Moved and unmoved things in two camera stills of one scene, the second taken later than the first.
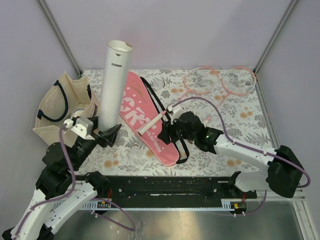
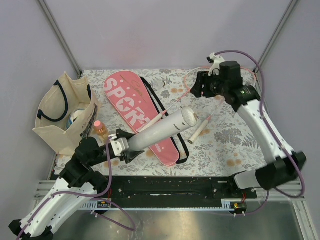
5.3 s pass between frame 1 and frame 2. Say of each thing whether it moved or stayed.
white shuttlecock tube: moved
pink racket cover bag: stayed
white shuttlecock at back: stayed
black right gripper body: moved
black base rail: stayed
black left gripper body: moved
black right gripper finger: moved
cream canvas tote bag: stayed
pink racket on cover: stayed
